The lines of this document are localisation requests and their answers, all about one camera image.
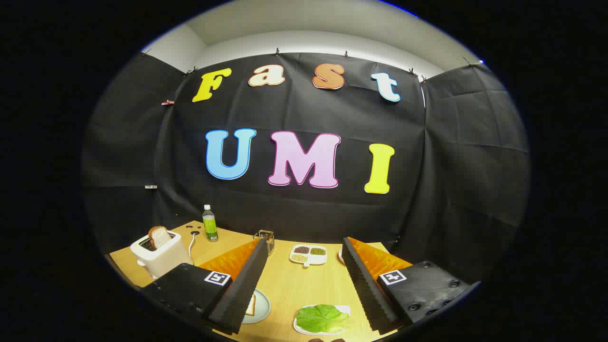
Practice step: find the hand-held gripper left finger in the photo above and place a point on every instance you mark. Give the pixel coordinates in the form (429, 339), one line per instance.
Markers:
(242, 294)

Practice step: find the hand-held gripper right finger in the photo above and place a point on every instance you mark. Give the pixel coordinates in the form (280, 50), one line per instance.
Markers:
(368, 289)

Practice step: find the green lettuce leaf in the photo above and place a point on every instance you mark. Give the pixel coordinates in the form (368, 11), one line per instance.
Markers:
(320, 318)

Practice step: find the toasted bread slice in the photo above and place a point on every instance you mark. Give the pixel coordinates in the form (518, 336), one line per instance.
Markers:
(160, 236)

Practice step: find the white bread slice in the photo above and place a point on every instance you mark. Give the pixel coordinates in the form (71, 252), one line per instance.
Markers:
(251, 306)

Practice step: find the light green round plate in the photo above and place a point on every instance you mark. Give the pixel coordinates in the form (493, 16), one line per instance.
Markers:
(262, 306)

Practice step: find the white flat plate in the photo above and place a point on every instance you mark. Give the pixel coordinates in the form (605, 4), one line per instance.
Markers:
(346, 309)

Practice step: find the round white meat plate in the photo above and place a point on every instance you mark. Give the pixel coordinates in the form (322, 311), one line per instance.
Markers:
(340, 256)

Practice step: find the white divided bean dish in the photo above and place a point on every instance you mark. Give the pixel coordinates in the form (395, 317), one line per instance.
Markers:
(308, 260)

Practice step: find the green label water bottle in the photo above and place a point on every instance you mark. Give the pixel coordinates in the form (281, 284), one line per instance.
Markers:
(210, 228)

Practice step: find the white toaster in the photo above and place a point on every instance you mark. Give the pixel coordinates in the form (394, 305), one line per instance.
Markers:
(164, 261)

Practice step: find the black backdrop cloth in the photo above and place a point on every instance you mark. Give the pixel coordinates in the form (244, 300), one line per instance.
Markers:
(294, 213)

